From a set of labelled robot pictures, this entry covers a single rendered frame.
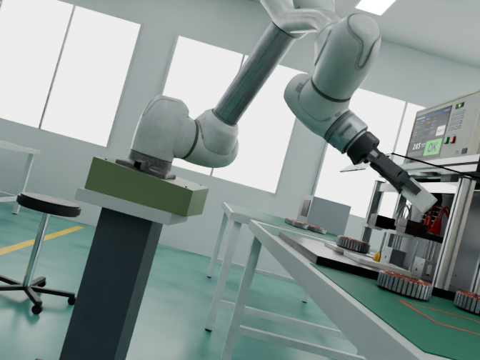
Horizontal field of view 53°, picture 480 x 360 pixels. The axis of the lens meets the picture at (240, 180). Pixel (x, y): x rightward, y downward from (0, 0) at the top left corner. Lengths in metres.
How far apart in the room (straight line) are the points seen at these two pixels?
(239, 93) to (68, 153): 4.81
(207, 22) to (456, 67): 3.31
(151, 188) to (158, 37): 4.91
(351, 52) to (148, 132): 0.85
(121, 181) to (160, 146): 0.18
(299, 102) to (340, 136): 0.12
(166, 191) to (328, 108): 0.68
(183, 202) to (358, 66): 0.77
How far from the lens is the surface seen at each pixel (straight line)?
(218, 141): 1.71
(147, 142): 1.63
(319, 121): 1.10
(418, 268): 1.48
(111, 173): 1.61
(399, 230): 1.46
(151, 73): 6.28
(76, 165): 6.30
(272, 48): 1.63
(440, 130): 1.62
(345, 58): 1.01
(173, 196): 1.55
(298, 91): 1.12
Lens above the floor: 0.86
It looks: 2 degrees up
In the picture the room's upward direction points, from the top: 15 degrees clockwise
